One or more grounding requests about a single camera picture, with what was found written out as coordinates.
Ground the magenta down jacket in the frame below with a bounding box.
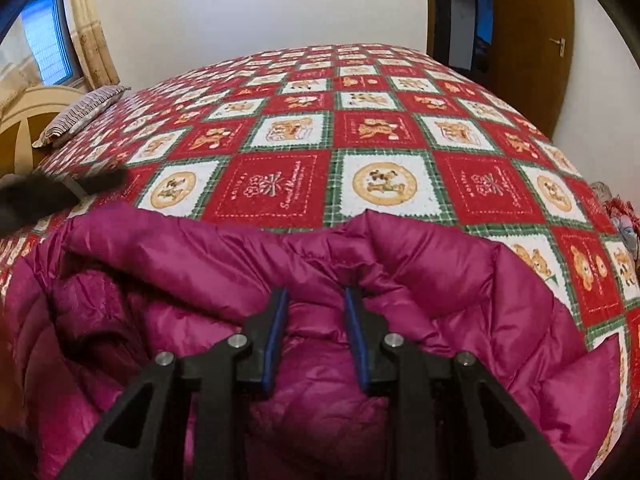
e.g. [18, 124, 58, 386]
[2, 205, 623, 480]

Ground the cream wooden headboard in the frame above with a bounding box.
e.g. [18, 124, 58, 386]
[0, 85, 86, 181]

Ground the red bear-print bedspread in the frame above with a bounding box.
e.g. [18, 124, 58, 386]
[0, 44, 640, 480]

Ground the window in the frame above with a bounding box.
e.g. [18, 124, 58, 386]
[20, 0, 83, 86]

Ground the brown wooden door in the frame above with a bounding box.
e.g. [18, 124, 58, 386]
[489, 0, 576, 141]

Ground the striped pillow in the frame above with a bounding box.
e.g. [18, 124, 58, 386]
[32, 85, 132, 148]

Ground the pile of clothes on floor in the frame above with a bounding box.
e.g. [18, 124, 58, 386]
[590, 180, 640, 263]

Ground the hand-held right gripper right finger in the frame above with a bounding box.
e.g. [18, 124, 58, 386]
[344, 285, 573, 480]

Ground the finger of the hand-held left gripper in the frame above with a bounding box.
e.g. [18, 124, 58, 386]
[62, 167, 128, 201]

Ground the dark wooden door frame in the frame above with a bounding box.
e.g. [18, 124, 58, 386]
[425, 0, 496, 80]

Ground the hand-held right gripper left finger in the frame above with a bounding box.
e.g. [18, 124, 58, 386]
[57, 287, 291, 480]

